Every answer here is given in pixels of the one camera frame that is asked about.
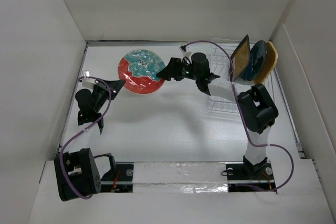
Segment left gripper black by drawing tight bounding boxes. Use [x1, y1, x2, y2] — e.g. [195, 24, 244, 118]
[92, 78, 125, 112]

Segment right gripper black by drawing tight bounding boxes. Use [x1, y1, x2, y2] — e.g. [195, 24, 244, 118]
[156, 58, 200, 82]

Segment red teal floral round plate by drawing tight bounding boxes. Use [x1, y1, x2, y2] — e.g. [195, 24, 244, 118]
[118, 49, 165, 95]

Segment brown black square plate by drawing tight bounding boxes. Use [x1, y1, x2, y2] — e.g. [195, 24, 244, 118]
[230, 35, 250, 81]

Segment teal round plate white blossoms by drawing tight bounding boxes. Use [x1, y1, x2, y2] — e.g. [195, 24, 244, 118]
[241, 40, 267, 81]

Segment woven bamboo square plate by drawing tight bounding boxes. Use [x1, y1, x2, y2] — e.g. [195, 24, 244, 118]
[254, 41, 278, 84]

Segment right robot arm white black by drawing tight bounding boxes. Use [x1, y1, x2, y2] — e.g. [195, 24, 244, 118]
[156, 52, 279, 178]

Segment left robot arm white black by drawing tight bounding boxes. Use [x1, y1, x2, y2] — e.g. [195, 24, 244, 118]
[54, 77, 125, 201]

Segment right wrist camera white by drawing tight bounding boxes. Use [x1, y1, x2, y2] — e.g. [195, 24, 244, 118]
[180, 45, 192, 58]

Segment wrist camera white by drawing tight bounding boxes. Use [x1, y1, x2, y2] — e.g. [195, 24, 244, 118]
[180, 45, 192, 58]
[80, 70, 96, 89]

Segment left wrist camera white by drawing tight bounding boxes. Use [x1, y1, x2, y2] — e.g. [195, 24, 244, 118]
[80, 70, 96, 89]

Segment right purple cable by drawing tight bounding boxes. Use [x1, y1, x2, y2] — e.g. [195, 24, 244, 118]
[180, 40, 295, 192]

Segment white wire dish rack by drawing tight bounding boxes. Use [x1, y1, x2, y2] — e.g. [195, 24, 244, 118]
[207, 38, 275, 114]

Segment aluminium base rail with mounts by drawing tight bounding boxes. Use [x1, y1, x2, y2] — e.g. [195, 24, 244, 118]
[101, 162, 276, 194]

